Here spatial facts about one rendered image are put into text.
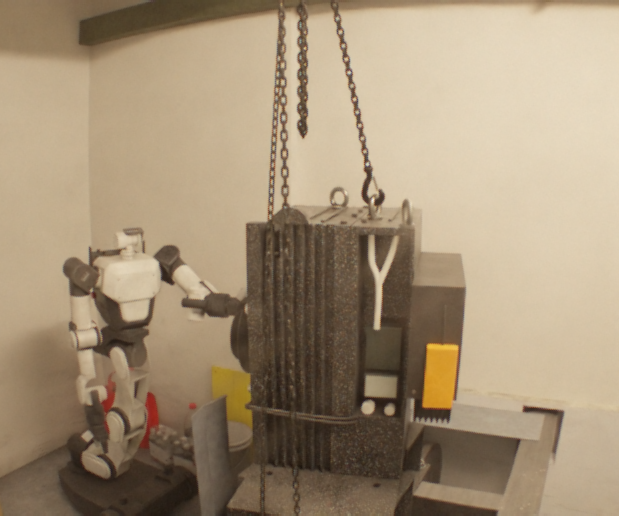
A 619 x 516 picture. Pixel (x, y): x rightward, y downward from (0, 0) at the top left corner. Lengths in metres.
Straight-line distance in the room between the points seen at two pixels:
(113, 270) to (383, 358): 1.23
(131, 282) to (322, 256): 1.11
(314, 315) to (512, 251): 1.25
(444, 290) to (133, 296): 1.41
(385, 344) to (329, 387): 0.19
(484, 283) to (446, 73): 0.94
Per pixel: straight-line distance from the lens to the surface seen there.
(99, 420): 2.53
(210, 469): 1.86
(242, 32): 2.98
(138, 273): 2.39
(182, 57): 3.19
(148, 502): 2.85
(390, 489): 1.62
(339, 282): 1.47
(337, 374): 1.54
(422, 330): 1.40
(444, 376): 1.41
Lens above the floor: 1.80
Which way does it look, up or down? 11 degrees down
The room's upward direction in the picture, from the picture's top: straight up
